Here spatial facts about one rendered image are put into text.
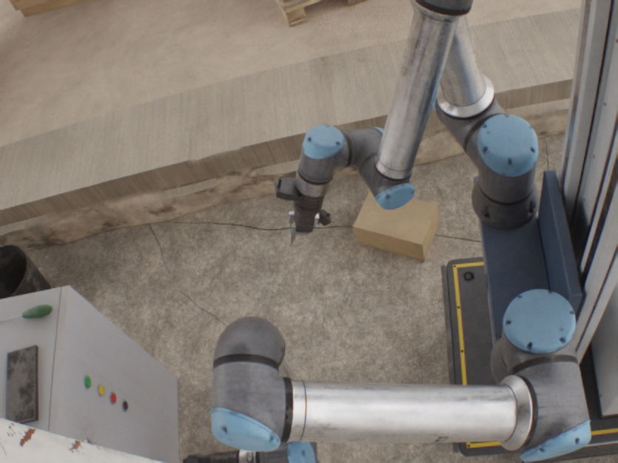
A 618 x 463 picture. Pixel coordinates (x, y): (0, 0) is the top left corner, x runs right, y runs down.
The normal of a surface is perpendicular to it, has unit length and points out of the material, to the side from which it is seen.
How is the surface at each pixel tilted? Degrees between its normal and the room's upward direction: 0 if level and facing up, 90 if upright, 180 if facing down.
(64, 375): 90
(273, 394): 28
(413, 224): 0
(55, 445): 81
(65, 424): 90
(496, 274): 0
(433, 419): 36
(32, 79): 0
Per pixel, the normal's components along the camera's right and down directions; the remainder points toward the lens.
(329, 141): 0.10, -0.66
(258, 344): 0.48, -0.69
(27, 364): -0.21, -0.53
